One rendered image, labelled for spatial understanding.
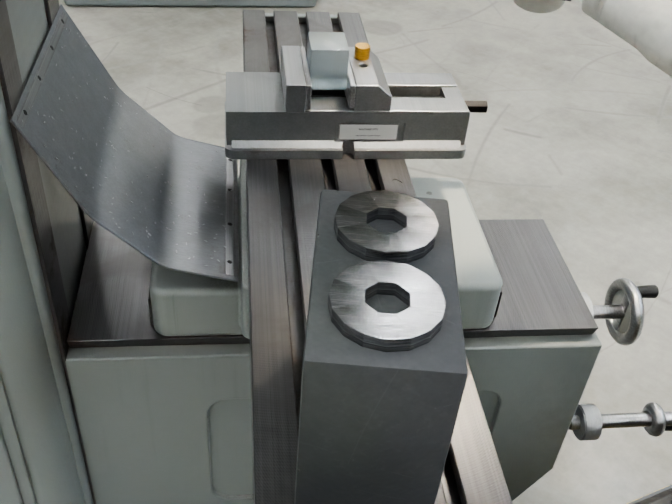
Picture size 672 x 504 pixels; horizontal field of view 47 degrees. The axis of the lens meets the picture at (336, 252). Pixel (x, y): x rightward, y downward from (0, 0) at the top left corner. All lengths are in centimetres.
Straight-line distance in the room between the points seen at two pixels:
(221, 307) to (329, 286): 47
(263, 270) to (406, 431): 36
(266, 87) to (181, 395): 47
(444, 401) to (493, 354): 61
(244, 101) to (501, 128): 214
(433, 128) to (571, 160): 195
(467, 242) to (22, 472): 73
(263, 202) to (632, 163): 227
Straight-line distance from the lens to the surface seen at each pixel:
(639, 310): 140
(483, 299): 113
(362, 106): 110
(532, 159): 301
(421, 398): 59
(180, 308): 108
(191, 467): 134
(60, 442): 124
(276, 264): 93
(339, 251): 66
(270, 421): 77
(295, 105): 109
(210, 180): 119
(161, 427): 126
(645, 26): 87
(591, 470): 200
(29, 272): 103
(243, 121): 110
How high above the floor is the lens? 151
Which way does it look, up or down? 39 degrees down
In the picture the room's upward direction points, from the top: 5 degrees clockwise
